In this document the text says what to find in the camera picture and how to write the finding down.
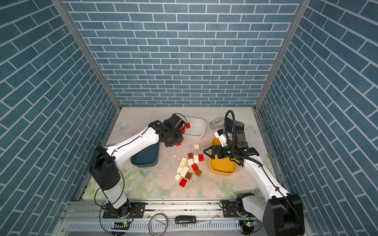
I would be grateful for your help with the dark teal plastic bin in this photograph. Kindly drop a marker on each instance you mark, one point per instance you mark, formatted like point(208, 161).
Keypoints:
point(147, 157)

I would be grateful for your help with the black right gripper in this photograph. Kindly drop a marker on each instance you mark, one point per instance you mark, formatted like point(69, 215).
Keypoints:
point(214, 151)

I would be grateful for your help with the black desk calculator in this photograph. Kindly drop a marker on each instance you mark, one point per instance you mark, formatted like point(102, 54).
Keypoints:
point(231, 124)

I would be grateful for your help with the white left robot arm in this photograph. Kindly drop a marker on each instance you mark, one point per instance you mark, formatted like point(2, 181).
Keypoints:
point(105, 162)

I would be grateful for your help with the white rounded lego brick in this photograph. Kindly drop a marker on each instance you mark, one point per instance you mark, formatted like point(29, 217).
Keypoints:
point(196, 158)

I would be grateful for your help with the red lego brick front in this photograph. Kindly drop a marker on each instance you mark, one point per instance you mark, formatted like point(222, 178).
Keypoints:
point(183, 182)

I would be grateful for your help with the brown lego brick low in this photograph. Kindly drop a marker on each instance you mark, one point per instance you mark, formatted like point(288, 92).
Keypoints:
point(188, 176)

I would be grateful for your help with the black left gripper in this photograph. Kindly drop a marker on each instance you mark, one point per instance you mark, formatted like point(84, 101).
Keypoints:
point(180, 139)

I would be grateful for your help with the white plastic bin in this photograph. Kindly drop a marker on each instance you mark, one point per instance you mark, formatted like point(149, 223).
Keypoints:
point(196, 130)

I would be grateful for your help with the yellow plastic bin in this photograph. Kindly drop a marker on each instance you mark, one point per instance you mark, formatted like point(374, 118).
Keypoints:
point(222, 166)

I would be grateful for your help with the brown lego brick right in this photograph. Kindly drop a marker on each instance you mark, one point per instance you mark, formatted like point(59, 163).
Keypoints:
point(198, 173)

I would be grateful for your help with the grey tape dispenser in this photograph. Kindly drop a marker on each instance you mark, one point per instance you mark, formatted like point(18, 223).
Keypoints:
point(217, 123)

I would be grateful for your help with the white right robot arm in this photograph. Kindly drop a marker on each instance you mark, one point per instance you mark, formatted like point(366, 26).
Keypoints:
point(280, 212)

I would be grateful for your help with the black remote on rail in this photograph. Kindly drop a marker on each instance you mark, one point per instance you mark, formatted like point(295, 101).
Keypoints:
point(185, 219)

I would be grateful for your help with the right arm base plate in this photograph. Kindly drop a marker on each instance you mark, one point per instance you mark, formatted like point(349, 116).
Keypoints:
point(229, 209)

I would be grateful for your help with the cream long lego brick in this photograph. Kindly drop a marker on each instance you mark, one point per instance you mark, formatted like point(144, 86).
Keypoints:
point(183, 162)

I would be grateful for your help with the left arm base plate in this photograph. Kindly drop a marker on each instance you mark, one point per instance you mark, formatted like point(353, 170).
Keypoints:
point(130, 210)

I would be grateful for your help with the cream lego plate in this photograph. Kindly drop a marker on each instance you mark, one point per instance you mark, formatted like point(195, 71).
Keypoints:
point(182, 171)

